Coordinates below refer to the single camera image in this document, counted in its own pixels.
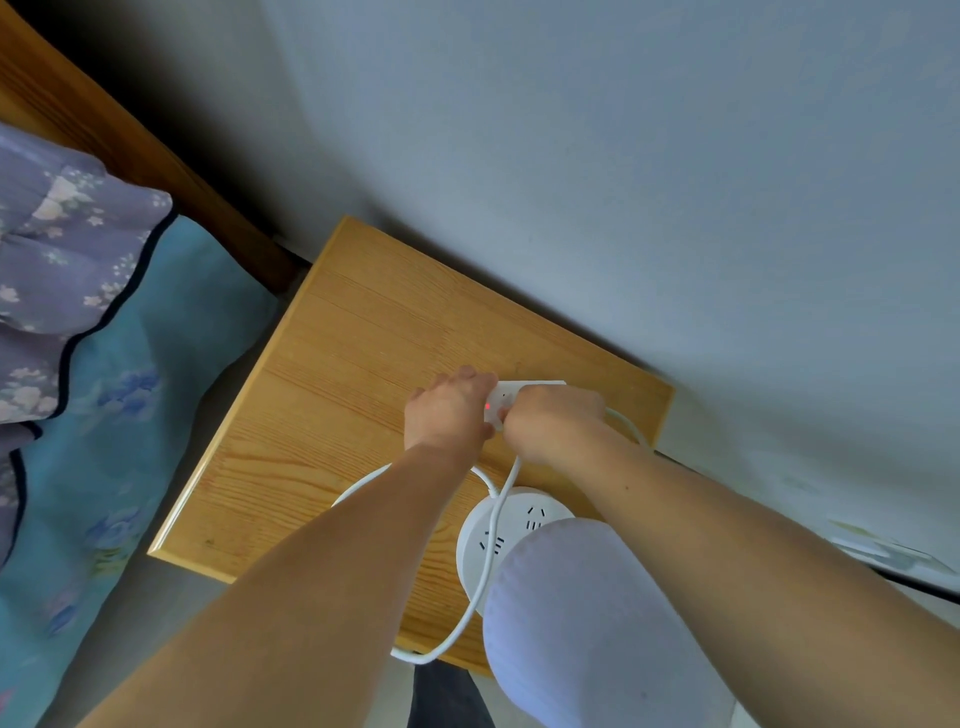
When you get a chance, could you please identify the power strip cable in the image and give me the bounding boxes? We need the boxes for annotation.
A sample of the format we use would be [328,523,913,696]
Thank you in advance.
[603,407,652,453]

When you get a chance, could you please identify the white power strip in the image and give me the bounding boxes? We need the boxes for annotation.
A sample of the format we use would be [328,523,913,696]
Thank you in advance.
[483,379,569,433]

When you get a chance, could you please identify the person's right hand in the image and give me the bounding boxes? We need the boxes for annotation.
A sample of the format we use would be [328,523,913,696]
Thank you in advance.
[500,383,609,466]

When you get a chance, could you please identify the person's left forearm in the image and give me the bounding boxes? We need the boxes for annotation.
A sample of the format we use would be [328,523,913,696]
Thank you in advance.
[78,442,489,728]

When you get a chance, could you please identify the white table lamp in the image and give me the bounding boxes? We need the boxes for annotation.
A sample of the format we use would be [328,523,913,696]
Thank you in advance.
[455,487,740,728]

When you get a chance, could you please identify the wooden nightstand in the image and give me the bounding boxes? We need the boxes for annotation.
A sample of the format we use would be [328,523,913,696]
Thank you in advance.
[147,215,676,679]

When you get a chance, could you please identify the purple floral pillow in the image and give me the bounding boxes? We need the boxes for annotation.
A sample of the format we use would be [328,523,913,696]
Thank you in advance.
[0,122,181,568]

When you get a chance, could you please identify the person's left leg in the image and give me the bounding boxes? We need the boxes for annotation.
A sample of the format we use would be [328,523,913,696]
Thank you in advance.
[407,659,496,728]

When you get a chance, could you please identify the wooden bed headboard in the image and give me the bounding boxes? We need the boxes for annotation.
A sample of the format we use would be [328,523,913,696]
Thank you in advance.
[0,0,301,295]

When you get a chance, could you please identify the person's left hand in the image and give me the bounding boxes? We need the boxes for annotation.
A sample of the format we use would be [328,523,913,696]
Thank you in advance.
[403,365,500,470]

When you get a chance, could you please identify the blue floral bed sheet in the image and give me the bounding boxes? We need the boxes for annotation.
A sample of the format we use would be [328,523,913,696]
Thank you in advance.
[0,215,283,728]

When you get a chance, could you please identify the white lamp cord with plug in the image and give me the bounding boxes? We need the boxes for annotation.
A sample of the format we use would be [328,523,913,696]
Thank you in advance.
[329,455,524,667]

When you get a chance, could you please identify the person's right forearm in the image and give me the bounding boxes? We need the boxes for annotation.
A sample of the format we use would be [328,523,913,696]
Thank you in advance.
[536,423,960,728]

